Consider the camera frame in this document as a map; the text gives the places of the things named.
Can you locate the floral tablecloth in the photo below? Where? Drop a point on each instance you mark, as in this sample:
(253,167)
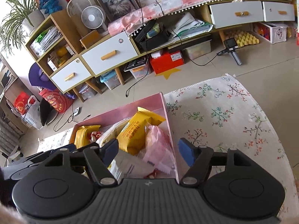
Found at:
(219,113)

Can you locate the red cardboard box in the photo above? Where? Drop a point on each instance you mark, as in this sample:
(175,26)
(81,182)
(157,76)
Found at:
(166,61)

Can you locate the white desk fan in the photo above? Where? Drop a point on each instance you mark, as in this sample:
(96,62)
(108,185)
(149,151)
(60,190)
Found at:
(93,17)

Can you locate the black handheld camera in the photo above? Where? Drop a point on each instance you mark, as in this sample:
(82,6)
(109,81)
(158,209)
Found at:
(231,46)

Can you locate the purple plush toy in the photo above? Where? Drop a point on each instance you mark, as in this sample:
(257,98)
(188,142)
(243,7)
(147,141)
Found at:
(39,79)

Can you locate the black storage box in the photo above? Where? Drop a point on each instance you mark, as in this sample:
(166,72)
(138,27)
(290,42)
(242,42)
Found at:
(151,36)

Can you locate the yellow egg tray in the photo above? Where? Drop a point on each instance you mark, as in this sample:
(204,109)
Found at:
(243,38)

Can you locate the wooden white drawer cabinet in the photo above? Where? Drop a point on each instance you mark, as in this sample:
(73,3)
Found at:
(108,53)

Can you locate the potted green plant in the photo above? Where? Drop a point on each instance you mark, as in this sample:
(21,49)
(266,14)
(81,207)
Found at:
(11,25)

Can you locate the yellow snack packet with label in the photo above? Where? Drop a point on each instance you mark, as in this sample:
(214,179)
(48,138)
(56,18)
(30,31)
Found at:
(132,137)

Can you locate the white newspaper print snack packet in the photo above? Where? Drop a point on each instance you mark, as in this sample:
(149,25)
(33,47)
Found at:
(125,165)

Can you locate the pink cardboard box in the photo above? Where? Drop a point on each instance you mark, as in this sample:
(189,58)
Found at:
(155,103)

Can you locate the long low tv cabinet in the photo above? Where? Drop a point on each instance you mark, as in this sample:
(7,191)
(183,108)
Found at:
(222,14)

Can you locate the red white candy packet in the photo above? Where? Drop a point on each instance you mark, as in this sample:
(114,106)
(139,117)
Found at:
(95,135)

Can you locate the pink floral cloth runner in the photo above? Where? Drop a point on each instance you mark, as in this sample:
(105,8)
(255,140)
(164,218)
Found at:
(133,20)

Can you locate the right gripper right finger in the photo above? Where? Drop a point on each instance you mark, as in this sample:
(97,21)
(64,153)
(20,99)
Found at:
(198,159)

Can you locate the pink snack packet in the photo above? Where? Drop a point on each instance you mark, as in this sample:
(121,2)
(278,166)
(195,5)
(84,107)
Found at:
(158,151)

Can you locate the red gift bag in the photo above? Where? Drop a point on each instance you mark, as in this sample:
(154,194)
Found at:
(56,99)

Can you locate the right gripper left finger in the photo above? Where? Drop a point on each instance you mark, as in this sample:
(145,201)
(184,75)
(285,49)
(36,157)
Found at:
(98,159)

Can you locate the large yellow snack packet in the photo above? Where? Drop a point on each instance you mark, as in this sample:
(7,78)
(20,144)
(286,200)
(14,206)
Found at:
(83,135)

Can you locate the pale yellow white snack packet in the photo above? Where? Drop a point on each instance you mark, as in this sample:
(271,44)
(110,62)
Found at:
(112,132)

